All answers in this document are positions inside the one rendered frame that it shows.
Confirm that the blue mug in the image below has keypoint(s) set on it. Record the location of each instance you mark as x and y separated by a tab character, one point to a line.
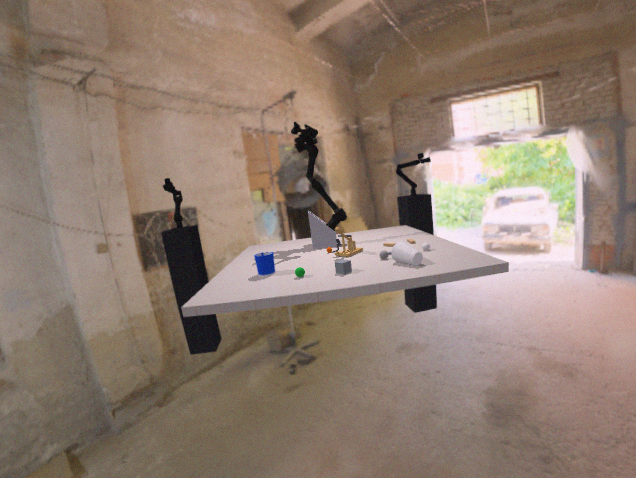
265	264

